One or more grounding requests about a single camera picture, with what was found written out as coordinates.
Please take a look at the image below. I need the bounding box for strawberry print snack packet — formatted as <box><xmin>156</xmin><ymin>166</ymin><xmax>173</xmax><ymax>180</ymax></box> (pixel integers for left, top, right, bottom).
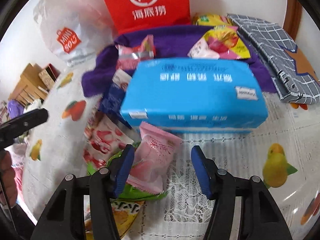
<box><xmin>84</xmin><ymin>115</ymin><xmax>134</xmax><ymax>170</ymax></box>

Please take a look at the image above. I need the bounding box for purple towel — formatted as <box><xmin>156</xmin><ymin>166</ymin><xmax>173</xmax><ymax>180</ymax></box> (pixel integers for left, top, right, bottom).
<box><xmin>81</xmin><ymin>24</ymin><xmax>277</xmax><ymax>98</ymax></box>

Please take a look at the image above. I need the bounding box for pink white slim packet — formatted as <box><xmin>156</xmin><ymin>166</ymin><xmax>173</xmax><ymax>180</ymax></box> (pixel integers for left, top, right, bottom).
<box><xmin>112</xmin><ymin>69</ymin><xmax>132</xmax><ymax>91</ymax></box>

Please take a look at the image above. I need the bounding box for dark blue snack packet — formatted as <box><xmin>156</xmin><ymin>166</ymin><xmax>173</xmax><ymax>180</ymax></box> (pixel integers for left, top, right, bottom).
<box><xmin>98</xmin><ymin>83</ymin><xmax>131</xmax><ymax>128</ymax></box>

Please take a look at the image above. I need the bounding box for yellow snack bag at back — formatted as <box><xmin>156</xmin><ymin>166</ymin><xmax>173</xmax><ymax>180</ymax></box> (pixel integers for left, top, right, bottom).
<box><xmin>192</xmin><ymin>14</ymin><xmax>232</xmax><ymax>26</ymax></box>

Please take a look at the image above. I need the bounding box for blue tissue pack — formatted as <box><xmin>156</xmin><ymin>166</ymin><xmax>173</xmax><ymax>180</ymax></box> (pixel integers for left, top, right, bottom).
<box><xmin>120</xmin><ymin>58</ymin><xmax>268</xmax><ymax>133</ymax></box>

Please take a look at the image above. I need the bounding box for wooden stool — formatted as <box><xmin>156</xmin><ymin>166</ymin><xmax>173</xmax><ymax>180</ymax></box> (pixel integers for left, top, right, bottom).
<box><xmin>8</xmin><ymin>63</ymin><xmax>48</xmax><ymax>107</ymax></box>

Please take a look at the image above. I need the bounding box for brown wooden door frame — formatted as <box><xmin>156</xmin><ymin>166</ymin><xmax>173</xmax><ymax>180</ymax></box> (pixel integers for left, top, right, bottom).
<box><xmin>283</xmin><ymin>0</ymin><xmax>303</xmax><ymax>40</ymax></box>

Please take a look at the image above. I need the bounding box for grey checked fabric pouch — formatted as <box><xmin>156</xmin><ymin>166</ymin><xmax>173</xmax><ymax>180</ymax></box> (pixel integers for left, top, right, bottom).
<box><xmin>227</xmin><ymin>14</ymin><xmax>319</xmax><ymax>105</ymax></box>

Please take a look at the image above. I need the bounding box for pale pink snack packet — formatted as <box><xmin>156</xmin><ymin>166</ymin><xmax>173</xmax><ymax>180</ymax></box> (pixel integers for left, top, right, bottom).
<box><xmin>188</xmin><ymin>38</ymin><xmax>220</xmax><ymax>59</ymax></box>

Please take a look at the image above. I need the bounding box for pink yellow snack packet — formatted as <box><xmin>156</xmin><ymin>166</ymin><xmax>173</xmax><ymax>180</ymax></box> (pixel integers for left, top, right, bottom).
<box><xmin>202</xmin><ymin>25</ymin><xmax>251</xmax><ymax>60</ymax></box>

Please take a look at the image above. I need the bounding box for white plastic shopping bag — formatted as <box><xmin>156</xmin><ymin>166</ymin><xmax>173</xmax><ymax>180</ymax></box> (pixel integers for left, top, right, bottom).
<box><xmin>33</xmin><ymin>0</ymin><xmax>116</xmax><ymax>67</ymax></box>

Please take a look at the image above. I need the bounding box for red paper bag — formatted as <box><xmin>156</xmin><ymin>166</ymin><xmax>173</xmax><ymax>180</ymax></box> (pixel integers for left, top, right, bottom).
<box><xmin>104</xmin><ymin>0</ymin><xmax>191</xmax><ymax>34</ymax></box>

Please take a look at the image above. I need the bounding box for pink peach snack packet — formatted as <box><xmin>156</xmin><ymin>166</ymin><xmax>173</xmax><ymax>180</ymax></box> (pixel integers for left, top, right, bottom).
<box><xmin>127</xmin><ymin>121</ymin><xmax>182</xmax><ymax>194</ymax></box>

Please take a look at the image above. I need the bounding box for green snack packet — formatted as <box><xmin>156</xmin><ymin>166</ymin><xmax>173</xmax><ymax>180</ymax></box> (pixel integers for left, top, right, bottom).
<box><xmin>83</xmin><ymin>144</ymin><xmax>168</xmax><ymax>201</ymax></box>

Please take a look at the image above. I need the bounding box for pink silver candy packet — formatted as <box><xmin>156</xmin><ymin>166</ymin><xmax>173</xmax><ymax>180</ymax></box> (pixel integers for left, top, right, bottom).
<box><xmin>116</xmin><ymin>35</ymin><xmax>156</xmax><ymax>70</ymax></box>

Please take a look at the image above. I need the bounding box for yellow cracker snack packet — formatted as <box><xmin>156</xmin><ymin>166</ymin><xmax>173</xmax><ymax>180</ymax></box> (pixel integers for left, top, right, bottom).
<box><xmin>84</xmin><ymin>199</ymin><xmax>146</xmax><ymax>240</ymax></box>

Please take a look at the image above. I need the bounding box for left hand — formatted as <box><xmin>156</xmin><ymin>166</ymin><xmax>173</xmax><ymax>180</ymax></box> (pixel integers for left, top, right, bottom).
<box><xmin>1</xmin><ymin>150</ymin><xmax>18</xmax><ymax>207</ymax></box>

